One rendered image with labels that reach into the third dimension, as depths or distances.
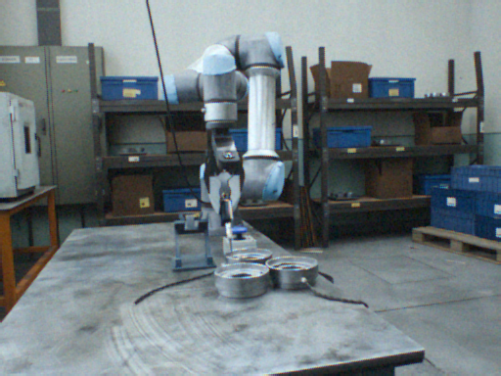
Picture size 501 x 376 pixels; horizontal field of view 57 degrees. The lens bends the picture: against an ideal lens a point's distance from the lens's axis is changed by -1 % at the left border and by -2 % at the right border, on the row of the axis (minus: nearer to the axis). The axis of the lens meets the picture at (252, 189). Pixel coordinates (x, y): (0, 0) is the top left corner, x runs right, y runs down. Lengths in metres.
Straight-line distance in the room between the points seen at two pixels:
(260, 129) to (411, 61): 4.58
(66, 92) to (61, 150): 0.54
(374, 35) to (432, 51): 0.79
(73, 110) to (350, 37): 3.07
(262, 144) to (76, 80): 3.47
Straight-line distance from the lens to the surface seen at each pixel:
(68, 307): 0.91
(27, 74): 4.83
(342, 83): 4.87
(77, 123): 4.72
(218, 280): 0.88
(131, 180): 4.39
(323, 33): 5.46
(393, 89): 5.17
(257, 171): 1.41
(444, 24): 6.25
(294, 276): 0.90
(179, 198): 4.47
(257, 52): 1.51
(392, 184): 5.13
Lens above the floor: 1.08
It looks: 6 degrees down
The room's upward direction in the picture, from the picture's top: 2 degrees counter-clockwise
